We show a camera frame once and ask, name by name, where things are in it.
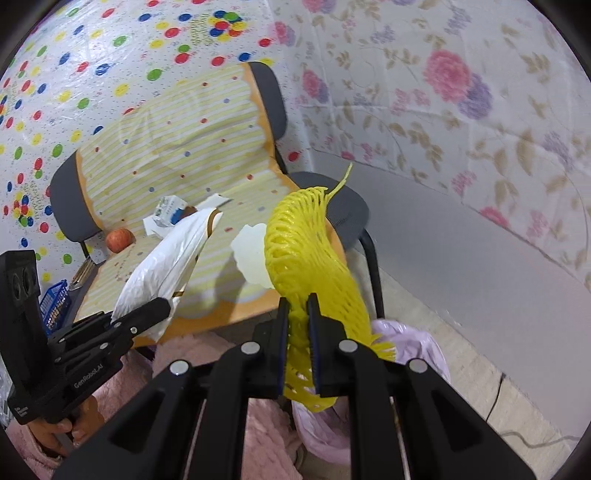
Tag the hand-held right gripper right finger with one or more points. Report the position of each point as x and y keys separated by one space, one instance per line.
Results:
x=315 y=350

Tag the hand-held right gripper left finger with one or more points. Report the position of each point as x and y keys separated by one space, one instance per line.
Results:
x=282 y=350

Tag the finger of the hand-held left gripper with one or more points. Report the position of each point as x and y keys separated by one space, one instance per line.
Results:
x=138 y=316

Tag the white plastic bag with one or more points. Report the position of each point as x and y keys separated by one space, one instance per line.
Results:
x=161 y=263

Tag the pink bagged trash bin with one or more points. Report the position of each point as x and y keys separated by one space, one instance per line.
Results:
x=415 y=344

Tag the yellow foam net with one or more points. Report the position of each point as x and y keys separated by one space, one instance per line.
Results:
x=304 y=240

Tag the person's left forearm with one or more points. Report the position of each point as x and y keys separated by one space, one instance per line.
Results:
x=27 y=454

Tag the person's left hand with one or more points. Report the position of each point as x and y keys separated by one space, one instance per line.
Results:
x=51 y=434

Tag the small blue plastic basket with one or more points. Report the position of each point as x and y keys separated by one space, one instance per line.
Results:
x=53 y=304

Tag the small patterned booklet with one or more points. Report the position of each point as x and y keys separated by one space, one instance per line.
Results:
x=81 y=277

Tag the red apple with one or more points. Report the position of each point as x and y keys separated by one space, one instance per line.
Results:
x=120 y=241

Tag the white foam piece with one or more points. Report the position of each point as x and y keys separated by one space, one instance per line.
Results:
x=251 y=254

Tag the small milk carton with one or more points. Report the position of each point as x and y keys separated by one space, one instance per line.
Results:
x=168 y=212

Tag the grey office chair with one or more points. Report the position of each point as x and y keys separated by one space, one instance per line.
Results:
x=346 y=207

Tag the yellow striped plastic sheet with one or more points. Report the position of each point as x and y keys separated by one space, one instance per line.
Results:
x=184 y=152

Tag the balloon print wall sheet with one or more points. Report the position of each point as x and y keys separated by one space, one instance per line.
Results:
x=115 y=69

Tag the floral print wall sheet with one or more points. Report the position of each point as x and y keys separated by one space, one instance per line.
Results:
x=438 y=92

